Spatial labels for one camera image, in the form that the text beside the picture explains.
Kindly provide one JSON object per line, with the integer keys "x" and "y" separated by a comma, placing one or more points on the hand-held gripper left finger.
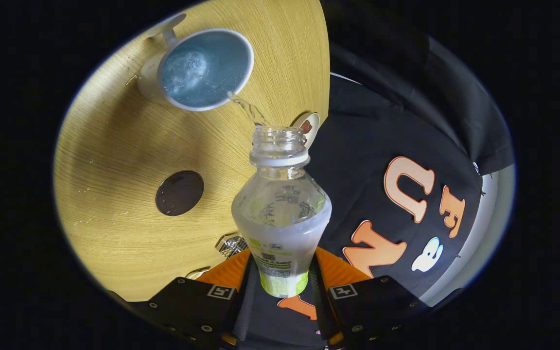
{"x": 192, "y": 306}

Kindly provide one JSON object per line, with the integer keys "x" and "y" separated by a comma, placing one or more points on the clear plastic juice bottle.
{"x": 282, "y": 218}

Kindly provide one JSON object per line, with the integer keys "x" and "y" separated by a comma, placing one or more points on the white cup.
{"x": 202, "y": 68}

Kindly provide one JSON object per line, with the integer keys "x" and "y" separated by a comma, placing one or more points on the white oval plate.
{"x": 313, "y": 138}

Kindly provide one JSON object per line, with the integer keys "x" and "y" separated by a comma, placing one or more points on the dark round coaster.
{"x": 179, "y": 193}

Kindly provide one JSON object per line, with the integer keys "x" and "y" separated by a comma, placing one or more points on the brown food piece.
{"x": 306, "y": 127}

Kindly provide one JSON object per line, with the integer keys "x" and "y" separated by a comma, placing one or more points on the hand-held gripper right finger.
{"x": 377, "y": 304}

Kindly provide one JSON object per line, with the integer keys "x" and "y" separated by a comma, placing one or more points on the wooden table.
{"x": 114, "y": 146}

